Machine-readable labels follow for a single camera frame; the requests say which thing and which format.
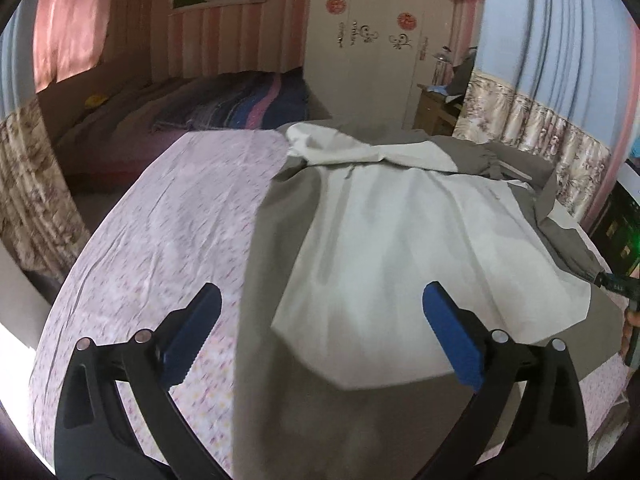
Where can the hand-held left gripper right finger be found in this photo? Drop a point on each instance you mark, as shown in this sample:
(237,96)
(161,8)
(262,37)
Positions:
(452,332)

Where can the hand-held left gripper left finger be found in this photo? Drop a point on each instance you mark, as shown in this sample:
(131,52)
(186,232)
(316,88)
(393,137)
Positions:
(192,327)

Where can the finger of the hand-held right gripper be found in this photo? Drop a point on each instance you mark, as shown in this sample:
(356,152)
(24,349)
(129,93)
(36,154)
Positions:
(620,284)

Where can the grey and white coat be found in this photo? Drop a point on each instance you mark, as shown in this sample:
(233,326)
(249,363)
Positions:
(400,220)

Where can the person's right hand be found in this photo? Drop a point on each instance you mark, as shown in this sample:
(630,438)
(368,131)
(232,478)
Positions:
(628,330)

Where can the blue floral curtain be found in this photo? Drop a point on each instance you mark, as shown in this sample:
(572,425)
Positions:
(30,185)
(540,110)

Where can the low bed with purple sheet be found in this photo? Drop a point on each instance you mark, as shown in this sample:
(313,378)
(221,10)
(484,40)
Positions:
(125,130)

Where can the wooden nightstand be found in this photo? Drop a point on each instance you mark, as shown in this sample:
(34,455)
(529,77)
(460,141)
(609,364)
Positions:
(435,112)

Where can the striped blue pink blanket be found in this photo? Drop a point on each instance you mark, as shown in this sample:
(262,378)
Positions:
(250,100)

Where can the small yellow object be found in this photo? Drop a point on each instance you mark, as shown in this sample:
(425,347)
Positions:
(95,100)

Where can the dark clothing pile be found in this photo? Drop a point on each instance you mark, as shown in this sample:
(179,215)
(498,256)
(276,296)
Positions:
(462,77)

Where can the white wardrobe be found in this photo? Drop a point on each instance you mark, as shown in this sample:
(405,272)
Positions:
(370,80)

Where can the metal lamp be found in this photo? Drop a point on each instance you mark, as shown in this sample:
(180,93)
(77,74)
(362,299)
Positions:
(442,62)

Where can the red round sticker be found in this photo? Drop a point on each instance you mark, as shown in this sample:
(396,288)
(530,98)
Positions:
(335,5)
(407,20)

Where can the pink window curtain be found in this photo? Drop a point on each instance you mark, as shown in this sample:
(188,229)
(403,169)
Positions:
(70,20)

